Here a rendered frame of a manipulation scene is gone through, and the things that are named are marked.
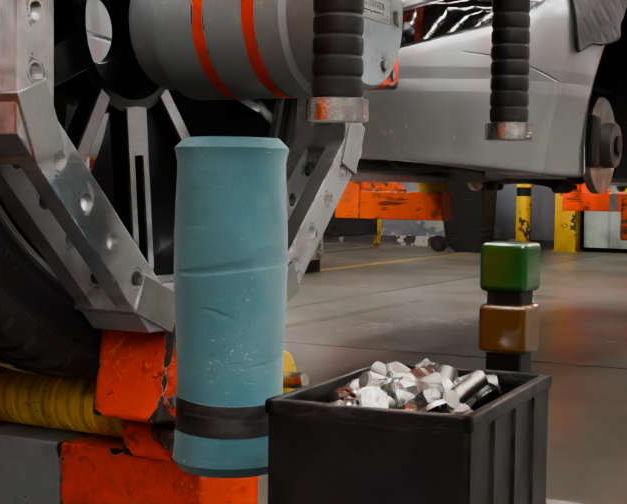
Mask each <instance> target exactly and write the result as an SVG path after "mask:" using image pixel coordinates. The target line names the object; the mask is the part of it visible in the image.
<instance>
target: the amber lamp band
mask: <svg viewBox="0 0 627 504"><path fill-rule="evenodd" d="M538 346H539V306H538V305H537V304H536V303H531V304H526V305H502V304H487V303H486V304H482V305H481V306H480V309H479V349H480V351H482V352H485V353H497V354H509V355H524V354H527V353H530V352H533V351H536V350H537V349H538Z"/></svg>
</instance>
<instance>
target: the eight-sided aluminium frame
mask: <svg viewBox="0 0 627 504"><path fill-rule="evenodd" d="M306 99H309V98H297V131H296V135H295V140H294V144H293V146H292V148H291V150H290V152H289V154H288V157H287V162H286V182H287V216H288V276H287V298H286V310H287V308H288V306H289V304H290V302H291V300H292V298H293V297H294V296H295V295H296V294H297V293H298V292H299V291H300V289H299V283H300V281H301V279H302V277H303V275H304V273H305V271H306V269H307V267H308V264H309V262H310V260H311V258H312V256H313V254H314V252H315V250H316V248H317V246H318V244H319V242H320V240H321V238H322V236H323V233H324V231H325V229H326V227H327V225H328V223H329V221H330V219H331V217H332V215H333V213H334V211H335V209H336V207H337V204H338V202H339V200H340V198H341V196H342V194H343V192H344V190H345V188H346V186H347V184H348V182H349V180H350V178H351V175H355V174H356V171H357V166H358V161H359V159H360V157H361V154H362V142H363V137H364V132H365V127H364V126H363V125H362V123H321V122H308V121H306ZM0 197H1V198H2V200H3V201H4V203H5V204H6V205H7V207H8V208H9V210H10V211H11V212H12V214H13V215H14V217H15V218H16V220H17V221H18V222H19V224H20V225H21V227H22V228H23V229H24V231H25V232H26V234H27V235H28V236H29V238H30V239H31V241H32V242H33V244H34V245H35V246H36V248H37V249H38V251H39V252H40V253H41V255H42V256H43V258H44V259H45V261H46V262H47V263H48V265H49V266H50V268H51V269H52V270H53V272H54V273H55V275H56V276H57V277H58V279H59V280H60V282H61V283H62V285H63V286H64V287H65V289H66V290H67V292H68V293H69V294H70V296H71V297H72V299H73V300H74V302H75V305H74V308H75V309H76V310H78V311H80V312H82V313H83V314H84V316H85V317H86V319H87V320H88V321H89V323H90V324H91V326H92V327H93V328H97V329H109V330H121V331H133V332H145V333H152V332H158V331H159V332H172V331H173V327H174V323H175V304H174V274H170V275H160V276H156V275H155V274H154V272H153V271H152V269H151V267H150V266H149V264H148V263H147V261H146V259H145V258H144V256H143V255H142V253H141V252H140V250H139V248H138V247H137V245H136V244H135V242H134V240H133V239H132V237H131V236H130V234H129V232H128V231H127V229H126V228H125V226H124V225H123V223H122V221H121V220H120V218H119V217H118V215H117V213H116V212H115V210H114V209H113V207H112V205H111V204H110V202H109V201H108V199H107V198H106V196H105V194H104V193H103V191H102V190H101V188H100V186H99V185H98V183H97V182H96V180H95V178H94V177H93V175H92V174H91V172H90V170H89V169H88V167H87V166H86V164H85V163H84V161H83V159H82V158H81V156H80V155H79V153H78V151H77V150H76V148H75V147H74V145H73V143H72V142H71V140H70V139H69V137H68V136H67V134H66V132H65V131H64V129H63V128H62V126H61V124H60V123H59V121H58V119H57V115H56V112H55V108H54V0H0Z"/></svg>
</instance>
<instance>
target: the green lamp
mask: <svg viewBox="0 0 627 504"><path fill-rule="evenodd" d="M540 264H541V247H540V245H539V243H537V242H522V241H492V242H485V243H483V244H482V245H481V256H480V287H481V289H482V290H484V291H491V292H509V293H525V292H530V291H535V290H537V289H538V288H539V286H540Z"/></svg>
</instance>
